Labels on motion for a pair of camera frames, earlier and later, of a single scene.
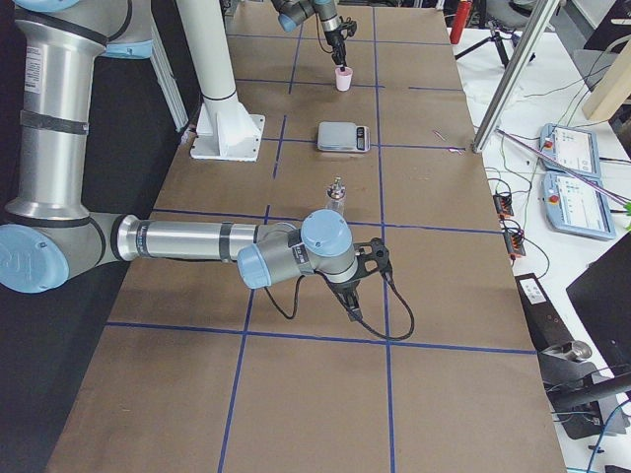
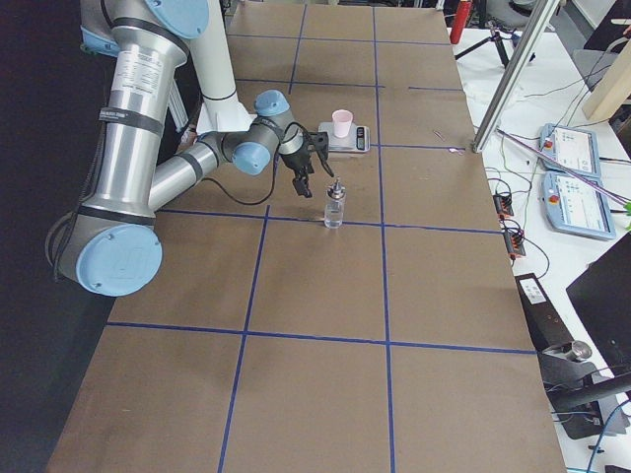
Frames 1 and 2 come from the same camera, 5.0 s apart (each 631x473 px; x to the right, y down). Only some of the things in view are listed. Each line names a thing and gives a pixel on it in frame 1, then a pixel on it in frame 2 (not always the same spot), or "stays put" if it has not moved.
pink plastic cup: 343,79 to 342,119
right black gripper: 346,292 to 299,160
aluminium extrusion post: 515,75 stays put
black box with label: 547,324 stays put
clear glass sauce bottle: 336,193 stays put
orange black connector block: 515,237 stays put
